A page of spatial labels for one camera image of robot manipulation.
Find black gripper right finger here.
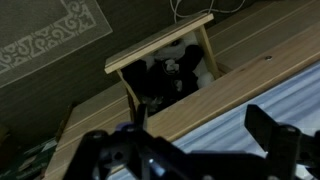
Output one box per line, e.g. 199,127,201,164
244,104,303,163

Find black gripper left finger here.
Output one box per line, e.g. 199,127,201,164
134,103,149,132

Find black socks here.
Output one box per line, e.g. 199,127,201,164
146,59,188,101

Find closed wooden drawer front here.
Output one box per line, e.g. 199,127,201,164
43,81,134,180
205,0,320,73

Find open wooden drawer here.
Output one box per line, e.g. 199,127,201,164
104,13,224,123

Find light patterned sock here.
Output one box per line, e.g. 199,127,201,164
139,94,165,113

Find grey-blue sheeted mattress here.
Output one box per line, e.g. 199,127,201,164
109,61,320,180

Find black clothing pile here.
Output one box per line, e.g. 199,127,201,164
120,44,205,113

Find small white sock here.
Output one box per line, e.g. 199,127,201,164
164,59,181,75

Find white sock bundle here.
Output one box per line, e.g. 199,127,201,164
191,31,216,90

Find green printed cardboard box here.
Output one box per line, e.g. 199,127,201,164
0,135,58,180

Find grey rug with pale ornament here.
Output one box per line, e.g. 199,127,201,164
0,0,114,90

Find white floor cable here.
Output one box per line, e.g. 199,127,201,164
169,0,248,25

